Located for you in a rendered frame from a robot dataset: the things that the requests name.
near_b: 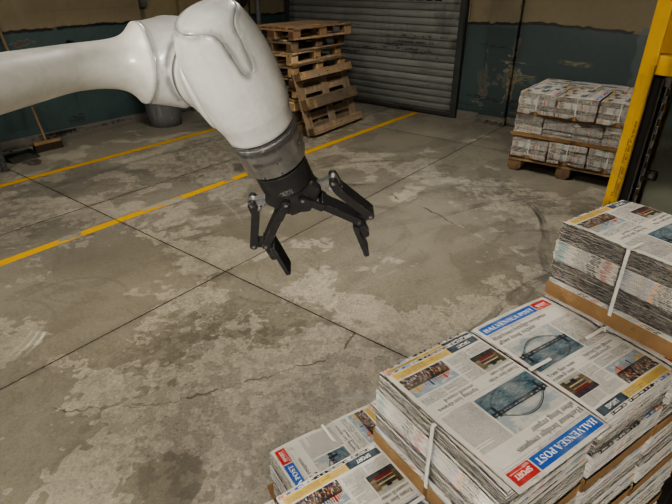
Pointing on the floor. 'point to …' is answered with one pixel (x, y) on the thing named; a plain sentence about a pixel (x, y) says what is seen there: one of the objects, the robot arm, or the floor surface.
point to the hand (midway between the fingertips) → (324, 255)
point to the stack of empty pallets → (304, 52)
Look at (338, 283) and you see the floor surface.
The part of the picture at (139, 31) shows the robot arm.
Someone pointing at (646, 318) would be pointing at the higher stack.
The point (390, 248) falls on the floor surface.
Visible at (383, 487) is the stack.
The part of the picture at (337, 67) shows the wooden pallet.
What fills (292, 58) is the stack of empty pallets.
